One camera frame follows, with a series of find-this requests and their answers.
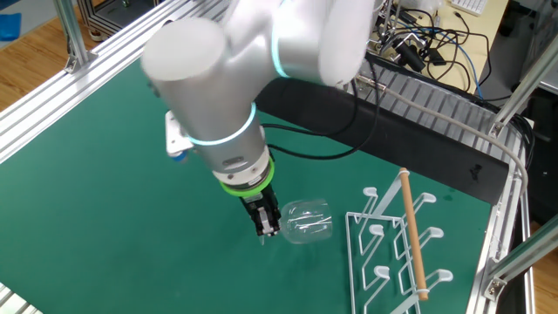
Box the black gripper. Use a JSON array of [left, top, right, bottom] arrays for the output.
[[239, 185, 282, 239]]

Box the clear wine glass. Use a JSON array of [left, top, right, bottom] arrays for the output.
[[256, 199, 335, 246]]

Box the black mat strip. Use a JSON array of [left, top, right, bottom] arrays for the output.
[[255, 77, 510, 206]]

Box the green table mat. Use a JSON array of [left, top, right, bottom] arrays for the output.
[[0, 54, 493, 314]]

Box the black equipment case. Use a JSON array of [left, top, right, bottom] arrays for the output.
[[522, 86, 558, 226]]

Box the light wooden desk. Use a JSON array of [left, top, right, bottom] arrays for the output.
[[429, 0, 511, 95]]

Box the white keyboard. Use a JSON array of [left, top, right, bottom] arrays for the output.
[[451, 0, 489, 17]]

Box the grey metal cabinet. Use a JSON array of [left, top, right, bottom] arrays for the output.
[[518, 0, 558, 95]]

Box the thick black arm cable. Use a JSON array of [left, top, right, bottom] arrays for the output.
[[265, 64, 383, 161]]

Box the silver wrist camera blue tip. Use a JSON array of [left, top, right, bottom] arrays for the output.
[[164, 109, 195, 163]]

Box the white wire rack wooden handle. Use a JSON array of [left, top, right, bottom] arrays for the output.
[[344, 167, 454, 314]]

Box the silver metal cable fitting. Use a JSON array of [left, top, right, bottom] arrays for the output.
[[356, 73, 388, 92]]

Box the grey cable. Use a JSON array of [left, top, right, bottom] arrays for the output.
[[383, 85, 529, 200]]

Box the black desk cable tangle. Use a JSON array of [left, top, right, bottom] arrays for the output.
[[374, 8, 494, 95]]

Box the black frame cart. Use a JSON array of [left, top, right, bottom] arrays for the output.
[[77, 0, 165, 43]]

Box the blue cable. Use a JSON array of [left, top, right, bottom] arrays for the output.
[[453, 41, 486, 100]]

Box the aluminium frame post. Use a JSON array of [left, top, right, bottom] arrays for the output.
[[51, 0, 99, 74], [480, 224, 558, 303], [487, 32, 558, 140]]

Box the black table edge cable bundle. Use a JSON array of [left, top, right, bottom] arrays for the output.
[[505, 112, 537, 174]]

